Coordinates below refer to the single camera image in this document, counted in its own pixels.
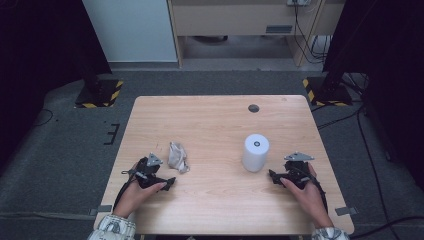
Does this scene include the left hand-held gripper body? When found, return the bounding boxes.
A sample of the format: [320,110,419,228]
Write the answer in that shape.
[122,152,168,190]

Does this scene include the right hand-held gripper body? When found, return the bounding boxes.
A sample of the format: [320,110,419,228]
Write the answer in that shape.
[282,151,316,191]

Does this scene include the white cylindrical cup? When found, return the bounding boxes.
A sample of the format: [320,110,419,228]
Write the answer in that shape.
[241,133,271,173]

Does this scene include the person's left hand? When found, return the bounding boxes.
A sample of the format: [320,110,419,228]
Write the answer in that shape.
[113,162,168,220]

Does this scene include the person's right hand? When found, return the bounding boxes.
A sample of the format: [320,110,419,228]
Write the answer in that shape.
[279,162,334,230]

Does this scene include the black floor tape marks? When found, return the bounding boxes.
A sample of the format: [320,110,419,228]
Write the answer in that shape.
[103,123,121,146]

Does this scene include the grey tape piece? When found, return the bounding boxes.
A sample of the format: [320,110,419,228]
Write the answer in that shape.
[89,204,114,216]
[334,206,359,217]

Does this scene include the black stand with striped base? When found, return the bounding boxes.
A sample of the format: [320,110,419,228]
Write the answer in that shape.
[74,56,125,110]
[302,59,354,108]

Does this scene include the black curtain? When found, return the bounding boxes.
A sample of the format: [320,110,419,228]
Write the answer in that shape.
[322,0,424,183]
[0,0,113,171]

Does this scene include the white cabinet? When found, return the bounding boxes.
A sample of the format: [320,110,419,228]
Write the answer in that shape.
[82,0,178,63]

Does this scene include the light wooden desk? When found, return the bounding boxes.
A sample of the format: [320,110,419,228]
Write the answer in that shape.
[167,0,346,68]

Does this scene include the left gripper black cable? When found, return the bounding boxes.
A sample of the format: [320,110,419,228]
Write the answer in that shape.
[113,169,138,212]

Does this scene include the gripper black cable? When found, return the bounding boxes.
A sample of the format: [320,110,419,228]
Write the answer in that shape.
[113,169,138,212]
[308,173,330,215]

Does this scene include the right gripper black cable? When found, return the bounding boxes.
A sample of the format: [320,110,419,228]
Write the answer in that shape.
[308,173,330,215]

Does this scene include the long black floor cable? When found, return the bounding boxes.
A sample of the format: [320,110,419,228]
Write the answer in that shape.
[355,106,403,240]

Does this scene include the thick black floor cable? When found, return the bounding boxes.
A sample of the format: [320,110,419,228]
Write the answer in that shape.
[349,215,424,240]

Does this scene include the thin black floor cable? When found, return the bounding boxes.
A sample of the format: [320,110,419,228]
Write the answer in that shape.
[29,108,54,129]

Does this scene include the black hanging cables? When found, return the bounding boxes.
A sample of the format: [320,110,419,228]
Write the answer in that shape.
[293,3,332,65]

